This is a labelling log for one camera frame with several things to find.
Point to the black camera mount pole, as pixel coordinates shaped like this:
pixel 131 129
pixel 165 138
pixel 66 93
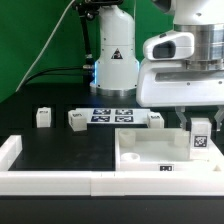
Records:
pixel 87 11

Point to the white square table top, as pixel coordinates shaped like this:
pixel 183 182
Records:
pixel 144 149

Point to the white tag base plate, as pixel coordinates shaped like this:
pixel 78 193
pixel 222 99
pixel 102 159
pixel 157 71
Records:
pixel 114 115

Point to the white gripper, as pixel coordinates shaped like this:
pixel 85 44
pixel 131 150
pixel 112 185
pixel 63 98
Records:
pixel 169 84

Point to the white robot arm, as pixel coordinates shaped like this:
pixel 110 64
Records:
pixel 197 39

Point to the white U-shaped fence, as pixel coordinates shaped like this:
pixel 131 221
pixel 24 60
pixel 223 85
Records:
pixel 124 183

